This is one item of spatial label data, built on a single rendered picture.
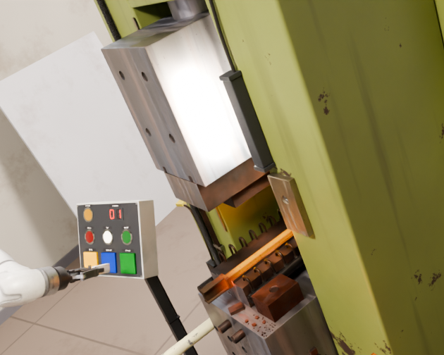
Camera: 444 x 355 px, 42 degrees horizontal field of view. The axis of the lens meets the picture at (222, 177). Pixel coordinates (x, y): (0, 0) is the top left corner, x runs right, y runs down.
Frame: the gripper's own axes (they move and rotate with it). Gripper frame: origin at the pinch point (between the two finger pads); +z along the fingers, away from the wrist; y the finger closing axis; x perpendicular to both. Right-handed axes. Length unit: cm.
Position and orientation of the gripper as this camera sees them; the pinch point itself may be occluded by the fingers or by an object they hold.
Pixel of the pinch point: (101, 269)
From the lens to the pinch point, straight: 204.7
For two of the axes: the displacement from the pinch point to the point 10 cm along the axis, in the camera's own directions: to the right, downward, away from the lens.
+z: 5.9, -0.4, 8.1
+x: -0.7, -10.0, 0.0
